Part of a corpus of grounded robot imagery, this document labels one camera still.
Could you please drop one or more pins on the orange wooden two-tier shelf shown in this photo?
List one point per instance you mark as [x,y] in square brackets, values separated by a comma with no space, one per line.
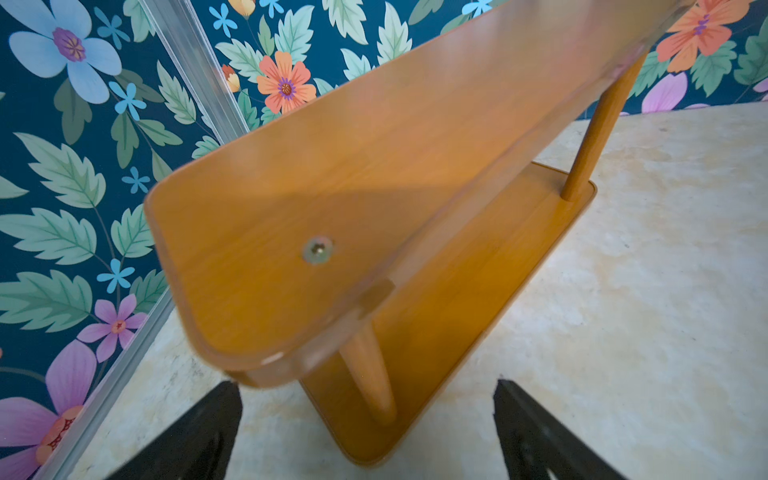
[365,244]

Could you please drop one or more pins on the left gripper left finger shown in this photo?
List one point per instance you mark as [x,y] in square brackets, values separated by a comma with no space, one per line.
[197,446]

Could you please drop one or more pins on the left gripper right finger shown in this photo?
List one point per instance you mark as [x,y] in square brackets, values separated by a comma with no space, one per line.
[536,445]

